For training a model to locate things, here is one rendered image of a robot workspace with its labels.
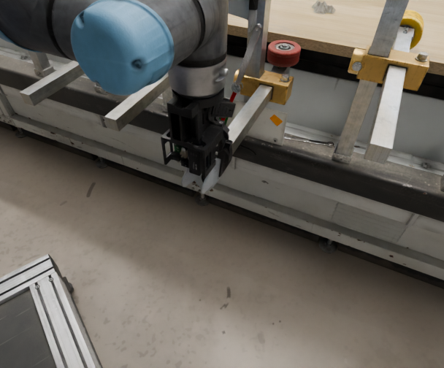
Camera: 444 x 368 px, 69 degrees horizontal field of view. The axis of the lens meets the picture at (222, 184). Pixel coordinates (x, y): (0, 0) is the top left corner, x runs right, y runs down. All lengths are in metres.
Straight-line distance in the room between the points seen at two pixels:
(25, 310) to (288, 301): 0.93
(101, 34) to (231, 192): 1.22
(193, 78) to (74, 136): 1.55
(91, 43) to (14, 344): 1.06
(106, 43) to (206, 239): 1.28
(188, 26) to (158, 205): 1.37
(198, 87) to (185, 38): 0.10
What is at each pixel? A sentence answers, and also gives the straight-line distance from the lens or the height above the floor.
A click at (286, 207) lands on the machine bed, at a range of 1.43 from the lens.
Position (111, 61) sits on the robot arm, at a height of 1.13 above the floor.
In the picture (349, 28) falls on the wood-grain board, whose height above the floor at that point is 0.90.
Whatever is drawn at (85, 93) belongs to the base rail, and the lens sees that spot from 1.16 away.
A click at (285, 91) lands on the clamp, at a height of 0.86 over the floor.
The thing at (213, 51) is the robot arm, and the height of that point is 1.08.
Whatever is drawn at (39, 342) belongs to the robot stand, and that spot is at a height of 0.21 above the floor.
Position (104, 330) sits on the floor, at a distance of 1.39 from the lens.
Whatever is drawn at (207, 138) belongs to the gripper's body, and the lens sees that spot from 0.46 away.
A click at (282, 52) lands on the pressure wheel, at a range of 0.84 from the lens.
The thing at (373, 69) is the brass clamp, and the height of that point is 0.95.
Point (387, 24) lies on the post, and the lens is 0.71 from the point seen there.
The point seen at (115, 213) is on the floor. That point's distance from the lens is 1.68.
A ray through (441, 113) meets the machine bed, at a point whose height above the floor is 0.77.
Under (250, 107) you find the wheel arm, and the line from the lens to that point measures 0.71.
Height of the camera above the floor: 1.25
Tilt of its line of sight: 46 degrees down
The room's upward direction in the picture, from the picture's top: straight up
